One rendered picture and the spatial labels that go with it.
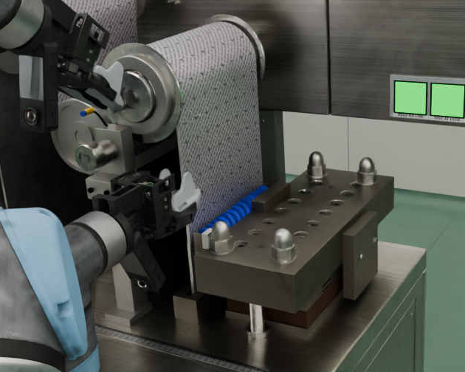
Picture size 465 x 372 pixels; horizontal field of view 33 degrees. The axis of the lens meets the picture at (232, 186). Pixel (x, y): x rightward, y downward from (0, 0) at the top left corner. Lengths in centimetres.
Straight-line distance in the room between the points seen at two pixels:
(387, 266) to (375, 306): 14
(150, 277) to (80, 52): 31
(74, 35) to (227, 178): 38
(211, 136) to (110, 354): 36
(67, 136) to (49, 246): 70
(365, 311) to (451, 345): 162
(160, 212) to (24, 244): 50
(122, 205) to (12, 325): 48
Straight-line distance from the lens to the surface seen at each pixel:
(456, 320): 298
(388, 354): 132
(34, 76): 100
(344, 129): 400
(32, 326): 56
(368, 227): 124
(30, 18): 95
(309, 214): 123
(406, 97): 129
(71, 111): 123
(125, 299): 124
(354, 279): 121
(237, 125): 126
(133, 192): 102
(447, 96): 127
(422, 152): 389
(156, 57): 110
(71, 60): 101
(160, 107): 111
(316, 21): 133
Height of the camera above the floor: 152
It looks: 21 degrees down
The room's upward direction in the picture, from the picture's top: 4 degrees counter-clockwise
